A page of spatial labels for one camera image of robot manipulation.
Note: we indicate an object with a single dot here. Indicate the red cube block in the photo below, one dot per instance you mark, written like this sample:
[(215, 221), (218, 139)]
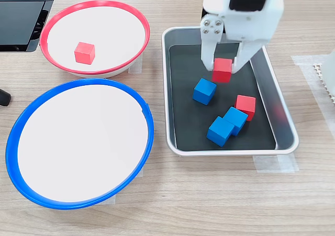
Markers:
[(222, 71), (246, 105), (83, 53)]

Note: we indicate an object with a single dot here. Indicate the clear tape strip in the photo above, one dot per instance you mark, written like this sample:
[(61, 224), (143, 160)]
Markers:
[(137, 66), (140, 172), (111, 200), (274, 164)]

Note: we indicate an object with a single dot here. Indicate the white mesh mat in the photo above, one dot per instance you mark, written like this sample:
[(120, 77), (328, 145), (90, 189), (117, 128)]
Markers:
[(318, 69)]

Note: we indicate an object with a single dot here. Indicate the blue cube block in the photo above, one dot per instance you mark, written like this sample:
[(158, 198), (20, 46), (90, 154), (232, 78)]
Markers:
[(204, 92), (218, 131), (235, 117)]

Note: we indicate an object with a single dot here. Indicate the black tray liner mat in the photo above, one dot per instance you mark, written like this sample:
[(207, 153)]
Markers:
[(188, 115)]

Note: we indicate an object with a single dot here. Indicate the blue rimmed white dish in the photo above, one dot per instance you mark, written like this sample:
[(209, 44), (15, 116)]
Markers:
[(78, 147)]

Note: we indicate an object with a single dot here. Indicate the red rimmed white dish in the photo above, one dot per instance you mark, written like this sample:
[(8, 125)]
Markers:
[(112, 32)]

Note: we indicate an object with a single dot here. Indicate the silver metal tray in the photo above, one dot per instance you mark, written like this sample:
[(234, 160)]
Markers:
[(282, 121)]

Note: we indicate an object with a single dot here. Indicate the black electronic device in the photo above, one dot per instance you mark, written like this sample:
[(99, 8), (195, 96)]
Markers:
[(18, 21)]

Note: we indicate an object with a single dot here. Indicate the black rounded object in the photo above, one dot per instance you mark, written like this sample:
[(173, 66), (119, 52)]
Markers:
[(4, 97)]

